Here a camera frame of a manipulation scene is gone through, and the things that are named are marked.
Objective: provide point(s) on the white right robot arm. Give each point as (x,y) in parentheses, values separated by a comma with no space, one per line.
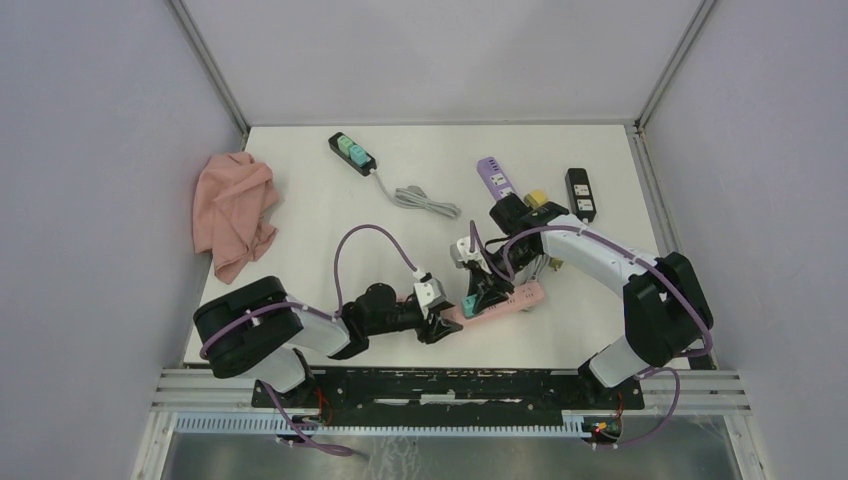
(665,312)

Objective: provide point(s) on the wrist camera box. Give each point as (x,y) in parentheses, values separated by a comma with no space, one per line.
(430,295)
(465,254)

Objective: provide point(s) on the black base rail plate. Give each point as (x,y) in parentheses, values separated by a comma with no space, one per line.
(441,397)

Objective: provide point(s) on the black power strip white sockets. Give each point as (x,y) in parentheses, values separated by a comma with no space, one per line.
(580,195)

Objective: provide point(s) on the pink power strip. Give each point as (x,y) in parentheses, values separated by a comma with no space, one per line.
(525,297)

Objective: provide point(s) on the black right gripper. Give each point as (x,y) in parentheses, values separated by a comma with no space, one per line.
(489,288)

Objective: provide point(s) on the pink cloth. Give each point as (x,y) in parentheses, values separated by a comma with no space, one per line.
(233,193)

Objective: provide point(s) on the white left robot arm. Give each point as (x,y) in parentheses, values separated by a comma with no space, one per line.
(259,331)

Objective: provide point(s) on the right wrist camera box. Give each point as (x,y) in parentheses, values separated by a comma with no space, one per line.
(465,254)

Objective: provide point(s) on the teal charger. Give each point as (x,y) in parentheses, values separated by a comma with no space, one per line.
(344,144)
(469,306)

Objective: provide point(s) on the purple power strip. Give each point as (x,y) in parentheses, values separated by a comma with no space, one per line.
(494,178)

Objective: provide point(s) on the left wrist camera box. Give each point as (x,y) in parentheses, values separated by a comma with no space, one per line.
(430,295)

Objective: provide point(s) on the black power strip far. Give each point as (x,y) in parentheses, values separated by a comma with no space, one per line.
(364,171)

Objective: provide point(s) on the yellow usb charger plug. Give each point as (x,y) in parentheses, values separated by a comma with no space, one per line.
(535,199)

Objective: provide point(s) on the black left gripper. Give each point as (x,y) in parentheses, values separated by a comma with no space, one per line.
(438,327)

